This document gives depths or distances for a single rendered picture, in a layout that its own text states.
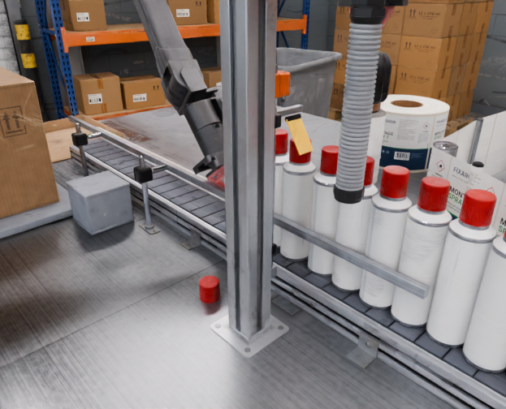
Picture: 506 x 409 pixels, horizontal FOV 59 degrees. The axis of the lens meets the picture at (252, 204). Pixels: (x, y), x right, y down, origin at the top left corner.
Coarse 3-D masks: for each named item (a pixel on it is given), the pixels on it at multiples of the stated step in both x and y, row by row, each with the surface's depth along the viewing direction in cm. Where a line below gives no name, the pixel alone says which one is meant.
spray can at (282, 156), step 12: (276, 132) 71; (276, 144) 71; (276, 156) 72; (288, 156) 73; (276, 168) 72; (276, 180) 73; (276, 192) 74; (276, 204) 75; (276, 228) 77; (276, 240) 78
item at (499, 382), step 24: (96, 144) 128; (120, 168) 112; (168, 192) 99; (192, 192) 99; (216, 216) 89; (288, 264) 74; (384, 312) 63; (408, 336) 59; (456, 360) 55; (504, 384) 52
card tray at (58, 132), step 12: (60, 120) 156; (84, 120) 161; (48, 132) 154; (60, 132) 154; (72, 132) 154; (84, 132) 154; (120, 132) 142; (48, 144) 142; (60, 144) 142; (72, 144) 142; (60, 156) 133
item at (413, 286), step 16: (96, 128) 115; (128, 144) 103; (160, 160) 94; (192, 176) 86; (224, 192) 80; (288, 224) 70; (320, 240) 66; (352, 256) 62; (384, 272) 58; (416, 288) 55
